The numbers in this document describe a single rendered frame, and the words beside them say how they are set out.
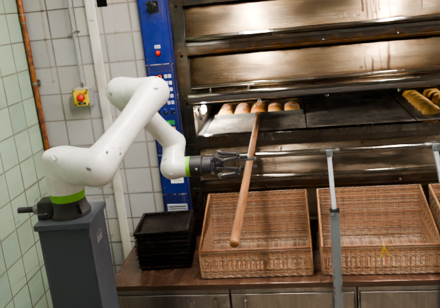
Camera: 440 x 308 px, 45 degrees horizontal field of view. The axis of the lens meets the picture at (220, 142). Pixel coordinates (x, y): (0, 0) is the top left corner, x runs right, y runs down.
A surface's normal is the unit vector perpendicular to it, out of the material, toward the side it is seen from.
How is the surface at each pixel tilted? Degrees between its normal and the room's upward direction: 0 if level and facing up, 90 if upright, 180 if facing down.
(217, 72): 70
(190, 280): 0
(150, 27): 90
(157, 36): 90
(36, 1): 90
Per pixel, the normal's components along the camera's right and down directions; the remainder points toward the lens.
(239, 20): -0.15, -0.08
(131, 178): -0.13, 0.26
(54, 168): -0.50, 0.22
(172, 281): -0.10, -0.96
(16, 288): 0.99, -0.06
